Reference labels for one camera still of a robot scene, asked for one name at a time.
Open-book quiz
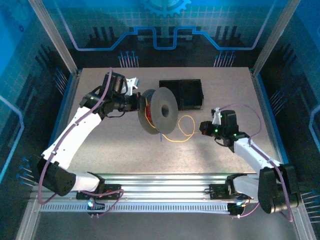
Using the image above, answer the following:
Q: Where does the blue cable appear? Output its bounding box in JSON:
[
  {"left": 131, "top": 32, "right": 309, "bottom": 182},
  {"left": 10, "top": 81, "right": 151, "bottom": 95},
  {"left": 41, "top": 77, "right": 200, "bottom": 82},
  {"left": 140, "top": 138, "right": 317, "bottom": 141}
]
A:
[{"left": 143, "top": 90, "right": 165, "bottom": 143}]

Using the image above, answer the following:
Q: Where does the black cable spool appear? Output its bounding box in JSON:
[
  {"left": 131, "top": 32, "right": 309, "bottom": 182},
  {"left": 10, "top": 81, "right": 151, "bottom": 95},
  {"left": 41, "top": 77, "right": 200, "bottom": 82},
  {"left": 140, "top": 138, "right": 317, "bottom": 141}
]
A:
[{"left": 137, "top": 86, "right": 180, "bottom": 136}]

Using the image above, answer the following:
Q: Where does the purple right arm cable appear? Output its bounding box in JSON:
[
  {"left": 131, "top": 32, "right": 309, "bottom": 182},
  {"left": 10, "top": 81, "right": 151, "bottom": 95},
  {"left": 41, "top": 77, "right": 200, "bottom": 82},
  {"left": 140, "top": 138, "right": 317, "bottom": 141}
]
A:
[{"left": 219, "top": 103, "right": 294, "bottom": 223}]

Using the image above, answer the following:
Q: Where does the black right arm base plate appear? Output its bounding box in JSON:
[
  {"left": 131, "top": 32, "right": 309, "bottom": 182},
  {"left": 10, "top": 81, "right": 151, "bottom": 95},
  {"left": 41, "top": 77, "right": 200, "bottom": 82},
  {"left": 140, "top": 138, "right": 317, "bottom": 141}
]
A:
[{"left": 208, "top": 183, "right": 256, "bottom": 201}]

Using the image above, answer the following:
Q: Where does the red cable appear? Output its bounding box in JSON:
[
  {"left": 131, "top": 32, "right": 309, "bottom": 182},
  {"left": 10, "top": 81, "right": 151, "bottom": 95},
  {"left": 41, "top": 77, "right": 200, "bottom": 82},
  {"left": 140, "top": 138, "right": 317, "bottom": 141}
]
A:
[{"left": 144, "top": 104, "right": 154, "bottom": 121}]

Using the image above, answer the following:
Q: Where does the yellow cable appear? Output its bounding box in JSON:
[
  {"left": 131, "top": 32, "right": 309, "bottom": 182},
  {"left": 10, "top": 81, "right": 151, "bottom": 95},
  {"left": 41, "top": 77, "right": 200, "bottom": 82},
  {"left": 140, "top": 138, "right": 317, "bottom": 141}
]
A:
[{"left": 144, "top": 98, "right": 202, "bottom": 144}]

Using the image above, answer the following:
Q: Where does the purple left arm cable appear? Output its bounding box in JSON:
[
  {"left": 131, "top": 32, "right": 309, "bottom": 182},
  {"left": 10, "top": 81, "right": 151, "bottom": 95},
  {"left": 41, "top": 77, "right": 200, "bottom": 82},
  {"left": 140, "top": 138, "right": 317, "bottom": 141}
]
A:
[{"left": 37, "top": 67, "right": 126, "bottom": 219}]

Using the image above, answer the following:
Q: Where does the grey lower shelf panel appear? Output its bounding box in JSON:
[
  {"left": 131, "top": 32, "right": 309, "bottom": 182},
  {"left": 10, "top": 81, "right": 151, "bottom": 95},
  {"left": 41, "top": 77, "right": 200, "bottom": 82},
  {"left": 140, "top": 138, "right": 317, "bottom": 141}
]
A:
[{"left": 32, "top": 211, "right": 301, "bottom": 240}]

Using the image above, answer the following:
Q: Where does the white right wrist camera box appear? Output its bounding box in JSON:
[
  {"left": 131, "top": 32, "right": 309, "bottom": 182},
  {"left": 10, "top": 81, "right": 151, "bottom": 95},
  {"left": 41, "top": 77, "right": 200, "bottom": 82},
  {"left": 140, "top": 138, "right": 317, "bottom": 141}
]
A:
[{"left": 210, "top": 106, "right": 224, "bottom": 125}]

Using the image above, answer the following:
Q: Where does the small black controller box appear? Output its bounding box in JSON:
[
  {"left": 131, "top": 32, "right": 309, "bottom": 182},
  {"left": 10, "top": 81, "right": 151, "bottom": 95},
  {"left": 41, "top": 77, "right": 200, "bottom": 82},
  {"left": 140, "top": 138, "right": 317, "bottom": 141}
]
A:
[
  {"left": 227, "top": 201, "right": 245, "bottom": 218},
  {"left": 86, "top": 198, "right": 106, "bottom": 217}
]

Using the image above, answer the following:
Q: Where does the aluminium table side rail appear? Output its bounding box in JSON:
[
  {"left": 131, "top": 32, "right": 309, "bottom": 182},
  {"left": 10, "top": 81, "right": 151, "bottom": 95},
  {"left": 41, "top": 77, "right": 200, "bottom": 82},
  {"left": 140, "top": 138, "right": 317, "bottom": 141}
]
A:
[{"left": 37, "top": 69, "right": 82, "bottom": 181}]

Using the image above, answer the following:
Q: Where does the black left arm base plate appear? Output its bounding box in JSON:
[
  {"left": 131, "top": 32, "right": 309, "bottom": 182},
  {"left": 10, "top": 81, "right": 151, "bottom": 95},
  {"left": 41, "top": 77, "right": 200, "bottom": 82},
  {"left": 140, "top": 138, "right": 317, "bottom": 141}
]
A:
[{"left": 75, "top": 183, "right": 123, "bottom": 201}]

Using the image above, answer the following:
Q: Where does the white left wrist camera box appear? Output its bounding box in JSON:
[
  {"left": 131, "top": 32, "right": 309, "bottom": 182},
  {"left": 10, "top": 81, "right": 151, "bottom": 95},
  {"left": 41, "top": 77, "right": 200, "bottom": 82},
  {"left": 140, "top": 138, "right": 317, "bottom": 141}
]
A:
[{"left": 122, "top": 76, "right": 140, "bottom": 96}]

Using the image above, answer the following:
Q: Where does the slotted cable duct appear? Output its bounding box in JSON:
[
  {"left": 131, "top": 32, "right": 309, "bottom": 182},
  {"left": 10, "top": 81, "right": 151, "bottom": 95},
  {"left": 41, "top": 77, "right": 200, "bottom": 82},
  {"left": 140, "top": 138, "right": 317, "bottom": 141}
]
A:
[{"left": 39, "top": 201, "right": 232, "bottom": 214}]

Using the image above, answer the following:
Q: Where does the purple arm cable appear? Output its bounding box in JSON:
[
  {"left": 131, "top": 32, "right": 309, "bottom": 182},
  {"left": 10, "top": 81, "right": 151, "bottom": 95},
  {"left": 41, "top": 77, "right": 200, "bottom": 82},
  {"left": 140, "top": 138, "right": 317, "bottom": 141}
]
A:
[
  {"left": 219, "top": 103, "right": 294, "bottom": 223},
  {"left": 37, "top": 67, "right": 126, "bottom": 219}
]

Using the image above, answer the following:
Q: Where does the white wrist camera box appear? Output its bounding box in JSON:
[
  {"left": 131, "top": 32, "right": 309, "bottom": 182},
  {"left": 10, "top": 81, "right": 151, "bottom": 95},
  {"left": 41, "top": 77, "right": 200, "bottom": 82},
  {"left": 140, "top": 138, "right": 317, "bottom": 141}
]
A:
[
  {"left": 210, "top": 106, "right": 224, "bottom": 125},
  {"left": 122, "top": 76, "right": 140, "bottom": 96}
]

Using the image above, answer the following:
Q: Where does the aluminium frame post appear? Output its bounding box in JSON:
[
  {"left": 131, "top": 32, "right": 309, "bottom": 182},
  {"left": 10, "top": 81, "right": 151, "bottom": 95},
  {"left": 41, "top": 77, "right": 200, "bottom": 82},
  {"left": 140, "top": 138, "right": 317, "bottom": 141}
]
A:
[
  {"left": 250, "top": 0, "right": 303, "bottom": 77},
  {"left": 26, "top": 0, "right": 81, "bottom": 76}
]

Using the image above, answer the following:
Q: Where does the aluminium front rail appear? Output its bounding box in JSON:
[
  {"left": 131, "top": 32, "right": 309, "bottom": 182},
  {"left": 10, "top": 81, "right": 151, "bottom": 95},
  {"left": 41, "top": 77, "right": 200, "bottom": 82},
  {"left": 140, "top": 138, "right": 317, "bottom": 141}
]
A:
[{"left": 29, "top": 172, "right": 305, "bottom": 202}]

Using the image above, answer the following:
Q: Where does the black two-compartment tray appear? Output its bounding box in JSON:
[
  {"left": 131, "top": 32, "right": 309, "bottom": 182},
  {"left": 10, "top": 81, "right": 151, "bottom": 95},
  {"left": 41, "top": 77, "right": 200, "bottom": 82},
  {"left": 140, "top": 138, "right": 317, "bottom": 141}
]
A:
[{"left": 158, "top": 78, "right": 205, "bottom": 112}]

